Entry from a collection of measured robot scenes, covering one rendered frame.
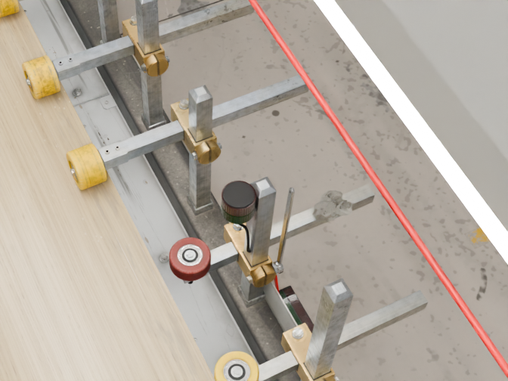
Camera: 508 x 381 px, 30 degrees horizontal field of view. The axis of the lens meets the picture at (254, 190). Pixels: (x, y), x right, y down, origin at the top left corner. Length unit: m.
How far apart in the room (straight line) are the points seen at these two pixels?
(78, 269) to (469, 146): 1.64
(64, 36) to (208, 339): 0.93
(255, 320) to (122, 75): 0.72
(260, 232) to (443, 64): 1.55
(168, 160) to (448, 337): 1.07
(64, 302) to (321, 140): 1.51
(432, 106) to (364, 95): 3.03
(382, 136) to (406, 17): 2.94
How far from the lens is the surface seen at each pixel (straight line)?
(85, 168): 1.85
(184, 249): 1.83
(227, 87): 3.22
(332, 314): 1.53
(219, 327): 2.06
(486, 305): 2.90
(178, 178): 2.16
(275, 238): 1.90
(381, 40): 0.22
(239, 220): 1.64
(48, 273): 1.83
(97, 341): 1.75
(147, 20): 1.95
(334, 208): 1.94
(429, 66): 0.21
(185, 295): 2.10
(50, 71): 2.01
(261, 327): 1.98
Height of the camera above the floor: 2.50
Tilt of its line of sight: 57 degrees down
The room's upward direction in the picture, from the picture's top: 5 degrees clockwise
